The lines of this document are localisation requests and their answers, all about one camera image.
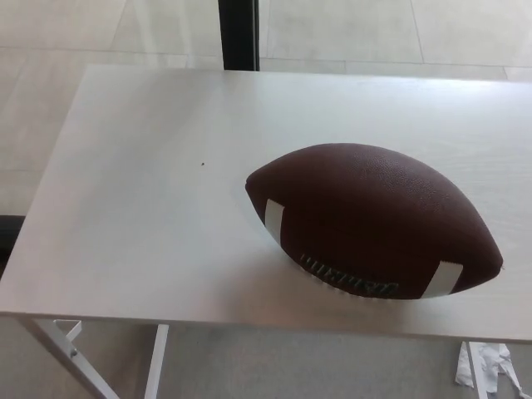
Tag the brown leather american football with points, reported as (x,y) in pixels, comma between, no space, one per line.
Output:
(374,199)

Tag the black object beside table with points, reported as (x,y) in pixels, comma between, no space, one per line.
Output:
(10,232)

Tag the crumpled white paper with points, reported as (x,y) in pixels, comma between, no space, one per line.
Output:
(463,370)

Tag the white metal table leg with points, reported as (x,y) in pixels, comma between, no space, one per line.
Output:
(479,374)

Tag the black vertical window post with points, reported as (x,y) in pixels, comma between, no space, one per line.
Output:
(239,33)

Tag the white metal table frame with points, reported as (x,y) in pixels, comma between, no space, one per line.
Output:
(156,361)

